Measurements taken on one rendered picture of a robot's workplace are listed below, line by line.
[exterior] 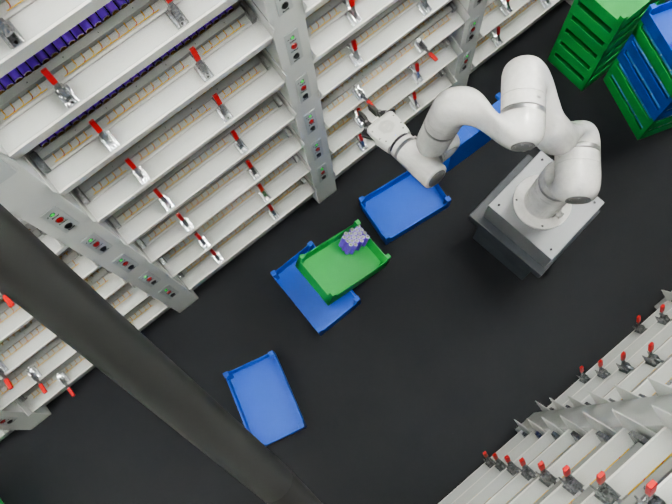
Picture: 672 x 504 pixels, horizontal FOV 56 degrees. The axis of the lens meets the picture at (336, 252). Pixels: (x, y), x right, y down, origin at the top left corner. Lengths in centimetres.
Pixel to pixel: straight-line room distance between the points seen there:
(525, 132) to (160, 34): 80
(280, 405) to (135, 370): 213
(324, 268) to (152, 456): 94
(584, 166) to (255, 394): 141
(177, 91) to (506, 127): 75
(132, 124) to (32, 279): 127
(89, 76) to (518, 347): 175
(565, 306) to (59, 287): 235
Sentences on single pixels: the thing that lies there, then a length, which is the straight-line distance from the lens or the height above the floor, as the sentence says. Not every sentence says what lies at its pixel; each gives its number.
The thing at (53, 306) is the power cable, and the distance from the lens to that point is 28.
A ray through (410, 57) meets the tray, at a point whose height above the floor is 54.
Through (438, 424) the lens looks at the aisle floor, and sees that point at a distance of 241.
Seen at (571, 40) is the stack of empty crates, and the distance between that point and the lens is 275.
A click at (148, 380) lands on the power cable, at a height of 211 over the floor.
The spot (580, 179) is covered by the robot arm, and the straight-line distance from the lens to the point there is 181.
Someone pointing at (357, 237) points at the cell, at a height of 8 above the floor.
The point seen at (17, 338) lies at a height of 58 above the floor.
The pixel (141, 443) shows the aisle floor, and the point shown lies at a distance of 256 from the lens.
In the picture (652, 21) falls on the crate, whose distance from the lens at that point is 257.
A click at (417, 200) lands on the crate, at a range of 257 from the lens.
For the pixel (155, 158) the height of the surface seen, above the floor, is 95.
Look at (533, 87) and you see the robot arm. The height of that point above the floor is 112.
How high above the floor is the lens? 240
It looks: 74 degrees down
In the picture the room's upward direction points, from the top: 14 degrees counter-clockwise
